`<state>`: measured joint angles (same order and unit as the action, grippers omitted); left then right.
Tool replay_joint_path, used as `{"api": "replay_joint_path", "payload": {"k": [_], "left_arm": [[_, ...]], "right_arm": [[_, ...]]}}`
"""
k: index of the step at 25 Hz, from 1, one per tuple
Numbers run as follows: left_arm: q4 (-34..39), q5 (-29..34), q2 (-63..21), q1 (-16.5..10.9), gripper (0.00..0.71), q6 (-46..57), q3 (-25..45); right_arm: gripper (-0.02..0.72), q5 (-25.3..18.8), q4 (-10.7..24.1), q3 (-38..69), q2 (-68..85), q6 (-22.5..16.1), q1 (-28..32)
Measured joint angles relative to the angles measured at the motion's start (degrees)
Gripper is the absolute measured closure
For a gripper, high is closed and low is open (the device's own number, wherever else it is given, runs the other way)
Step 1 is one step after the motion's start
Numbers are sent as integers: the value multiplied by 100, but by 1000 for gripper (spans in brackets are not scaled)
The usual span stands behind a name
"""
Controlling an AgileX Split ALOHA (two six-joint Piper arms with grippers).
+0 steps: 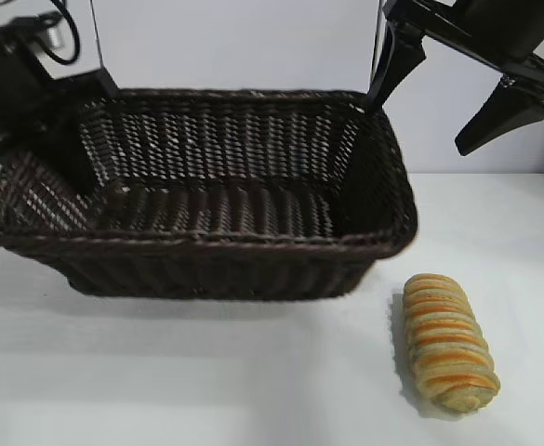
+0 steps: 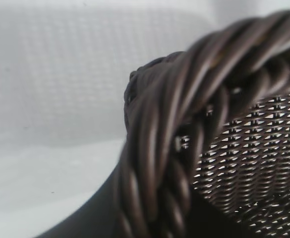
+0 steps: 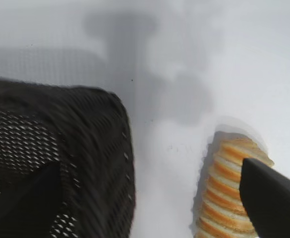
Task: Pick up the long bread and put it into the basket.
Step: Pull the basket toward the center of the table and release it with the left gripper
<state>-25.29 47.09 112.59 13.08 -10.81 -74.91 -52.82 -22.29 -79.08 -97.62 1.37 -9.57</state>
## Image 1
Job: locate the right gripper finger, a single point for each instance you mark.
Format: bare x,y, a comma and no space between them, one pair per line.
506,114
402,58

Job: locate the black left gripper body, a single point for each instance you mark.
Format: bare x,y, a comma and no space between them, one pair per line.
6,88

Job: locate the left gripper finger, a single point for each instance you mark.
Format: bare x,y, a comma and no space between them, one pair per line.
90,86
71,144

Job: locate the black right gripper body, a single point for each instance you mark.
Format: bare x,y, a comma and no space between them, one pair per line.
494,28

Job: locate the dark brown wicker basket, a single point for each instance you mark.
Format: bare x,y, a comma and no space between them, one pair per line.
206,265

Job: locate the long striped bread roll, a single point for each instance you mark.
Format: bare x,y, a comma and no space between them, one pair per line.
448,344

